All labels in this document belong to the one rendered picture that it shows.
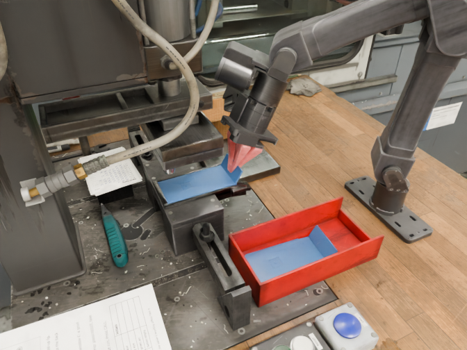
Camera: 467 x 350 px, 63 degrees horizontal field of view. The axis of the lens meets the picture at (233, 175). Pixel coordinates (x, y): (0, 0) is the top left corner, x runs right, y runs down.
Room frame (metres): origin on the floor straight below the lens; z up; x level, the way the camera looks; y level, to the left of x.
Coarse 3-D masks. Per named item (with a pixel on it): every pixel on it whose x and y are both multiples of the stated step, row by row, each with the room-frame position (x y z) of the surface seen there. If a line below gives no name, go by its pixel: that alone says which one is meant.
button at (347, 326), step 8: (344, 312) 0.33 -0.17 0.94; (336, 320) 0.32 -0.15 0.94; (344, 320) 0.32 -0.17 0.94; (352, 320) 0.32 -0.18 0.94; (336, 328) 0.31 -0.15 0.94; (344, 328) 0.30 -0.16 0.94; (352, 328) 0.30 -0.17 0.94; (360, 328) 0.31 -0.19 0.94; (344, 336) 0.29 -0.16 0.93; (352, 336) 0.29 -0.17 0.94
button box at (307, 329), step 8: (296, 328) 0.31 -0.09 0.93; (304, 328) 0.31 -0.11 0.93; (312, 328) 0.31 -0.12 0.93; (280, 336) 0.30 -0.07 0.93; (288, 336) 0.30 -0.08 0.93; (296, 336) 0.30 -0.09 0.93; (304, 336) 0.30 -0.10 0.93; (312, 336) 0.30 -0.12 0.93; (320, 336) 0.30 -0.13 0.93; (256, 344) 0.28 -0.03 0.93; (264, 344) 0.28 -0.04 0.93; (272, 344) 0.28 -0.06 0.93; (280, 344) 0.28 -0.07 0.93; (288, 344) 0.28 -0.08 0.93; (320, 344) 0.28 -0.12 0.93
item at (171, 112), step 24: (96, 96) 0.56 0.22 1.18; (120, 96) 0.56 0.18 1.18; (144, 96) 0.59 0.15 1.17; (168, 96) 0.56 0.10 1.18; (48, 120) 0.51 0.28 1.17; (72, 120) 0.48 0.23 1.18; (96, 120) 0.49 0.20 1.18; (120, 120) 0.51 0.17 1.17; (144, 120) 0.52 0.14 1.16; (168, 120) 0.53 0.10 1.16; (192, 120) 0.54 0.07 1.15; (168, 144) 0.48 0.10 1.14; (192, 144) 0.49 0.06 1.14; (216, 144) 0.50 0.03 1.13; (168, 168) 0.47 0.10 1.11
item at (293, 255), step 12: (300, 240) 0.50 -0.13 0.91; (312, 240) 0.50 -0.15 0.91; (324, 240) 0.49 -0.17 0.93; (264, 252) 0.47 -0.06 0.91; (276, 252) 0.47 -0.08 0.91; (288, 252) 0.47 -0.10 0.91; (300, 252) 0.47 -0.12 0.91; (312, 252) 0.47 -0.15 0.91; (324, 252) 0.47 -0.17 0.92; (336, 252) 0.46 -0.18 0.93; (252, 264) 0.45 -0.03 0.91; (264, 264) 0.45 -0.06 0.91; (288, 264) 0.45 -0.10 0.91; (300, 264) 0.45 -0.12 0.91; (264, 276) 0.42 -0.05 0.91
